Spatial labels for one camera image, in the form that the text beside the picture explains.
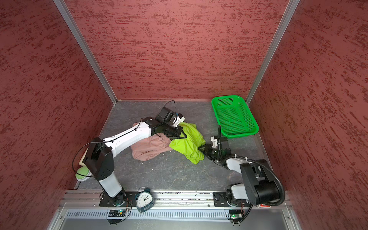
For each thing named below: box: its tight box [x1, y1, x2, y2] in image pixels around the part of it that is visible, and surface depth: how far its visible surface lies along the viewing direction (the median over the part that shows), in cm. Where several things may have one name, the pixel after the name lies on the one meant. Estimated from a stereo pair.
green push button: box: [75, 165, 93, 182], surface depth 83 cm
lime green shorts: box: [168, 121, 207, 165], surface depth 83 cm
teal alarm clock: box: [135, 187, 155, 213], surface depth 72 cm
